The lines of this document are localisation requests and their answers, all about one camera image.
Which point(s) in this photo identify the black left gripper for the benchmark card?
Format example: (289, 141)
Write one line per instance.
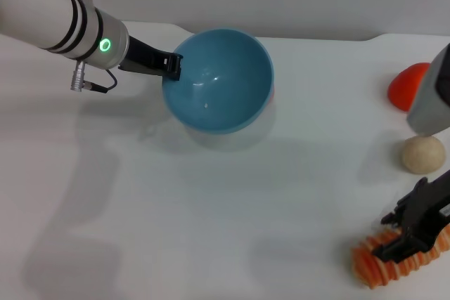
(146, 59)

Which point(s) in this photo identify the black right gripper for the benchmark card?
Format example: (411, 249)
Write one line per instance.
(427, 208)

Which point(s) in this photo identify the orange striped toy bread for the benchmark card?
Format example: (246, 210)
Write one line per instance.
(386, 265)

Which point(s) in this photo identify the blue bowl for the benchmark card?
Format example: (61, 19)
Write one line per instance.
(218, 82)

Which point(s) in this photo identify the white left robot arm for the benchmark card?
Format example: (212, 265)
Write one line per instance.
(52, 22)

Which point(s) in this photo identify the beige toy potato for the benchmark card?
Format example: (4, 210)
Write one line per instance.
(423, 154)

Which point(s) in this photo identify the red toy strawberry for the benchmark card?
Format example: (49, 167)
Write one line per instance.
(408, 85)

